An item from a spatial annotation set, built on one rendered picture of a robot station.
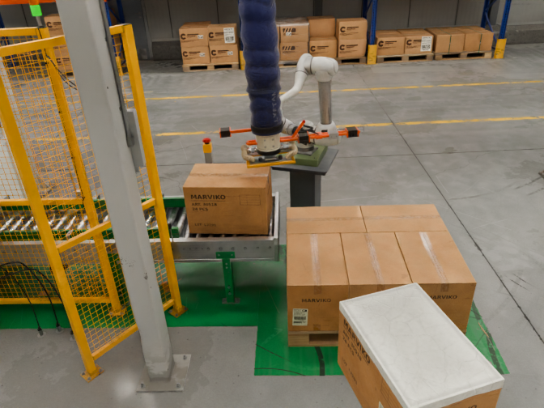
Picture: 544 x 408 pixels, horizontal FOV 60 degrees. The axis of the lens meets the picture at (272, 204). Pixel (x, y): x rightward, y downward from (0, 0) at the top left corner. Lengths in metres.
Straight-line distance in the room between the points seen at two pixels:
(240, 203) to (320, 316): 0.97
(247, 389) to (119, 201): 1.47
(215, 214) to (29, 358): 1.63
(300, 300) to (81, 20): 2.04
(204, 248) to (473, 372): 2.10
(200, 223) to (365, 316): 1.77
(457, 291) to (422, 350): 1.25
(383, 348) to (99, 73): 1.68
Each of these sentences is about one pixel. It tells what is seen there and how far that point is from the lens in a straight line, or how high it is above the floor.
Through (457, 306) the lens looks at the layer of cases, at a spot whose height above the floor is 0.35.
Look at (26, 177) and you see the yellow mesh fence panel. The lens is 2.71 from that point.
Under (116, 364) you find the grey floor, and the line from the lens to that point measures 3.55.
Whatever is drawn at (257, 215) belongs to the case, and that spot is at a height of 0.71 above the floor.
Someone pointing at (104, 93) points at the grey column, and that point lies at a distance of 2.30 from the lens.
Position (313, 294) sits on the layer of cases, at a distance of 3.12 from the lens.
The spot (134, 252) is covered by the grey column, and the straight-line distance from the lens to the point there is 2.67.
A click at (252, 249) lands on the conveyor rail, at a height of 0.51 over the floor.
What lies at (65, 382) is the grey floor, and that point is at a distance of 3.58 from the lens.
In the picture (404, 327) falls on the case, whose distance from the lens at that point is 2.16.
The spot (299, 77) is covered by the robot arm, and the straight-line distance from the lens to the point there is 3.81.
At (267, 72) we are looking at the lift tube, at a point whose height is 1.74.
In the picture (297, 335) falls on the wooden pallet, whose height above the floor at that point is 0.11.
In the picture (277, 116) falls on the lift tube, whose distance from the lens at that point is 3.24.
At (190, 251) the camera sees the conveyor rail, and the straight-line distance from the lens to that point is 3.53.
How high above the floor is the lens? 2.50
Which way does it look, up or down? 30 degrees down
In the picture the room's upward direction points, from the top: 3 degrees counter-clockwise
